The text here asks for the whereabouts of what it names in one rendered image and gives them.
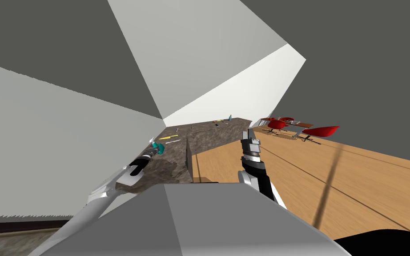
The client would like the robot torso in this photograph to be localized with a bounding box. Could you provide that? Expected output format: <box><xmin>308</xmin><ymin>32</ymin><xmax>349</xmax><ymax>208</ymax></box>
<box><xmin>30</xmin><ymin>182</ymin><xmax>352</xmax><ymax>256</ymax></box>

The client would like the teal spray bottle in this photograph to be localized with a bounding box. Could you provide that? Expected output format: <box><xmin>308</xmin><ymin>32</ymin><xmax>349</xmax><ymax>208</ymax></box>
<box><xmin>149</xmin><ymin>136</ymin><xmax>165</xmax><ymax>156</ymax></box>

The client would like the brown dining table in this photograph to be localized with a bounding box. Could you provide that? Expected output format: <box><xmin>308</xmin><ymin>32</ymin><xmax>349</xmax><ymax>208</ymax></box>
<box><xmin>261</xmin><ymin>117</ymin><xmax>314</xmax><ymax>139</ymax></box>

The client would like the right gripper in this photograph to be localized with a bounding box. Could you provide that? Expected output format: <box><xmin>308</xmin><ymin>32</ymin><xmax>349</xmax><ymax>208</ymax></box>
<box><xmin>240</xmin><ymin>128</ymin><xmax>262</xmax><ymax>155</ymax></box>

